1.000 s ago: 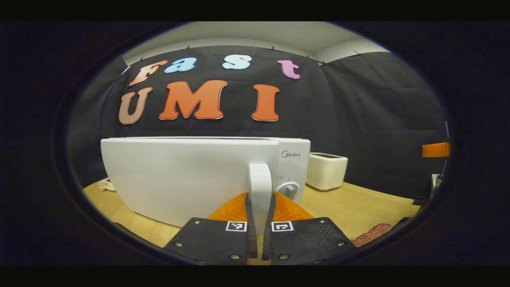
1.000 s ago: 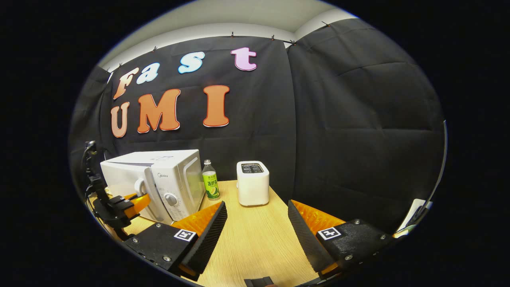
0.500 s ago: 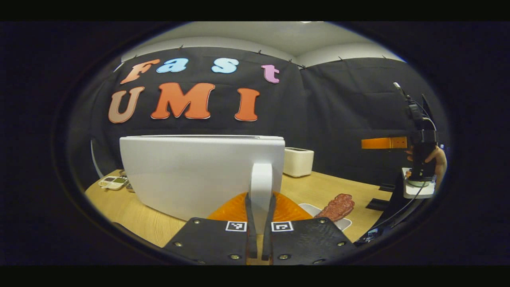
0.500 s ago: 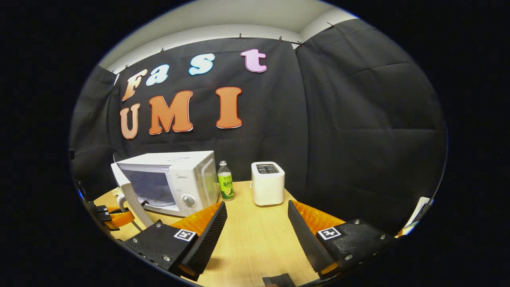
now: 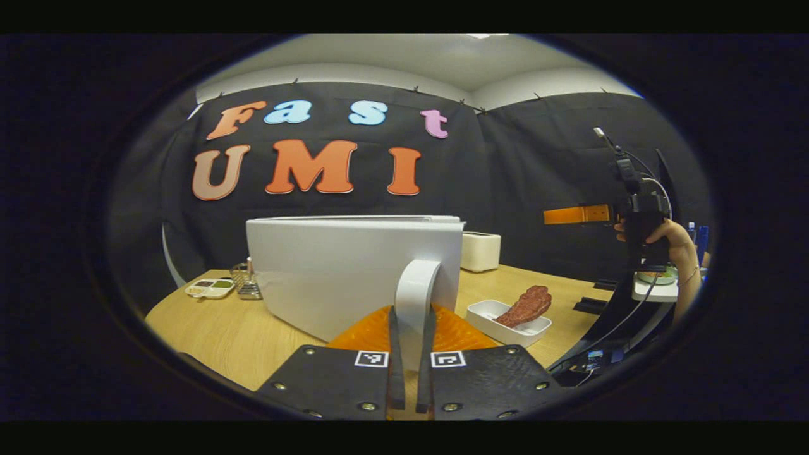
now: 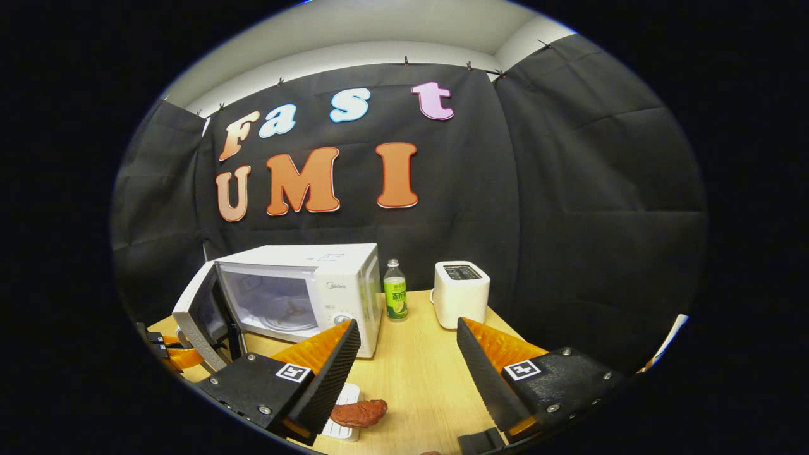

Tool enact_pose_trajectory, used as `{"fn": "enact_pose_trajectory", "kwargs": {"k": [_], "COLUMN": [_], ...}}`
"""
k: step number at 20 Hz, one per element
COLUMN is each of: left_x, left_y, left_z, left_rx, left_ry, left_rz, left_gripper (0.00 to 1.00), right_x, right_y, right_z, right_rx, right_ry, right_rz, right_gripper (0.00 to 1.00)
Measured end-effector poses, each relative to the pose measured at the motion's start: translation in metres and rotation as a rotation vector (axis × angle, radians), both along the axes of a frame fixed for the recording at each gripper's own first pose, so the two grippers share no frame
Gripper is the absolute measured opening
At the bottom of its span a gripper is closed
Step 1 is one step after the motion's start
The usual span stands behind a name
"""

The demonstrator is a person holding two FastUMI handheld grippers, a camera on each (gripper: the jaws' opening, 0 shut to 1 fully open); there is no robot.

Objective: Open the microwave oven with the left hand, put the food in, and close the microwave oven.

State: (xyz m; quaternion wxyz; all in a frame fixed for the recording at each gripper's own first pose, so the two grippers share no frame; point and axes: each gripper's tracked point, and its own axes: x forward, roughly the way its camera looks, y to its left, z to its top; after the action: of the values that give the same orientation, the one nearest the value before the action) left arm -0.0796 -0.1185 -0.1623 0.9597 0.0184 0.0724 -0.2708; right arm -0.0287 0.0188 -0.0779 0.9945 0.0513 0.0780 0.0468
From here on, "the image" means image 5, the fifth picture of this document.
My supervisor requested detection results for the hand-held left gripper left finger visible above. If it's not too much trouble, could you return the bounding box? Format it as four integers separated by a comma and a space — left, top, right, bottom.
255, 305, 406, 422

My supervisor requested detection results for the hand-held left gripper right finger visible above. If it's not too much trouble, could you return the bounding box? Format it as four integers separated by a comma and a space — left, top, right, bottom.
416, 303, 564, 422

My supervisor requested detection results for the reddish brown meat piece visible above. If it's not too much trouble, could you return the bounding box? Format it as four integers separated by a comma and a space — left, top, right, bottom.
494, 285, 552, 329

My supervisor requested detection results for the white microwave oven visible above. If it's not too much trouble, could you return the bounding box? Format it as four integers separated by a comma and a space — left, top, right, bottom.
245, 215, 466, 370

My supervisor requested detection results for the blue bottle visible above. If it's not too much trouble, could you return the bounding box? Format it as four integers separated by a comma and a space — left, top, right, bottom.
688, 221, 710, 266

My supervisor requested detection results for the white plastic tray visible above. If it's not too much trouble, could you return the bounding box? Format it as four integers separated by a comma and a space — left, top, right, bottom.
466, 300, 552, 349

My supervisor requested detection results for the white stand with green bowl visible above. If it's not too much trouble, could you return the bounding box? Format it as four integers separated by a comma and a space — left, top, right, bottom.
632, 265, 680, 303

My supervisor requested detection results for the white toaster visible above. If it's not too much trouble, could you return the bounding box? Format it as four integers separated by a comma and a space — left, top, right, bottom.
461, 231, 502, 273

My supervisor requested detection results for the white divided sauce dish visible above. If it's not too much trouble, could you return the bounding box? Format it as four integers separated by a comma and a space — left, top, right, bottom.
185, 277, 236, 300

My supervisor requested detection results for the small metal wire rack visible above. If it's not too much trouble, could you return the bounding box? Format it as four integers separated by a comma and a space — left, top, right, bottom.
229, 257, 263, 300

